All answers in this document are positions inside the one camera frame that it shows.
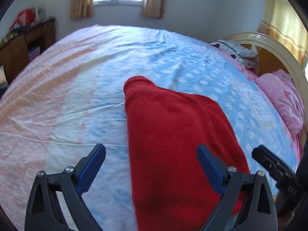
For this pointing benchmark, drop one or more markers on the brown wooden desk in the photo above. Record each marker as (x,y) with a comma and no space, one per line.
(15,54)

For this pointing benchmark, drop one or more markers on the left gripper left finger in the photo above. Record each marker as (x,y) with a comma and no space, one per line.
(44,211)

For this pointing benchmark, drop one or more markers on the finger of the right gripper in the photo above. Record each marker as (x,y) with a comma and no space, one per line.
(276,167)

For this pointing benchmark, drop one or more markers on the grey patterned pillow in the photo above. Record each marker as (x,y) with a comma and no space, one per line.
(245,57)

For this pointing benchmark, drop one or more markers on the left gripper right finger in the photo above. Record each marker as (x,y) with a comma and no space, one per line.
(258,210)

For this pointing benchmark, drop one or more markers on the green cloth on desk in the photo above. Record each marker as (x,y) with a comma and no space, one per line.
(7,38)

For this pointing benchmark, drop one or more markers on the red knitted sweater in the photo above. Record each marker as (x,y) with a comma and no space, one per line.
(170,190)

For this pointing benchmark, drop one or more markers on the red gift bag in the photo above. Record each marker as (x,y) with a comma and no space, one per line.
(24,18)

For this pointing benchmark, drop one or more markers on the left beige curtain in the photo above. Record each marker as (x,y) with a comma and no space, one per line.
(81,9)

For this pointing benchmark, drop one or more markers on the pink fluffy blanket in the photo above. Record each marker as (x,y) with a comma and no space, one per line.
(282,93)

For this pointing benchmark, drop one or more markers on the cream wooden headboard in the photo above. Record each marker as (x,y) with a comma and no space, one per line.
(277,49)

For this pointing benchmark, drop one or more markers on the pink blue dotted bedsheet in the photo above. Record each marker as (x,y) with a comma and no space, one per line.
(71,97)

